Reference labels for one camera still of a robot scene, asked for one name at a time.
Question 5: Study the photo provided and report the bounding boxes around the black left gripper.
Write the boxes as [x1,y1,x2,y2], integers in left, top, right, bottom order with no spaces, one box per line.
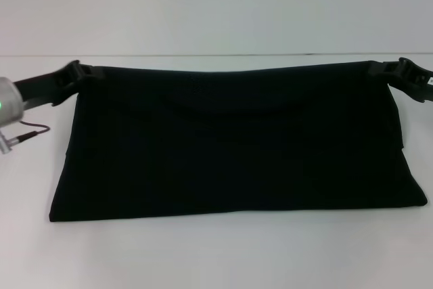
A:
[12,60,103,107]

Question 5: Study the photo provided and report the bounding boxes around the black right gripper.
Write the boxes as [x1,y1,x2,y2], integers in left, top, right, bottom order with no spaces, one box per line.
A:
[367,56,433,104]

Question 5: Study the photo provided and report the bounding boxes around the black shirt with FREE print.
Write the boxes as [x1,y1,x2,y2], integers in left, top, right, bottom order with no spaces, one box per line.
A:
[48,60,428,224]

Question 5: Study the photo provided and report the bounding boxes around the dark red thin cable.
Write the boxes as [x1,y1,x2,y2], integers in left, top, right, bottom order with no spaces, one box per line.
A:
[0,121,52,155]

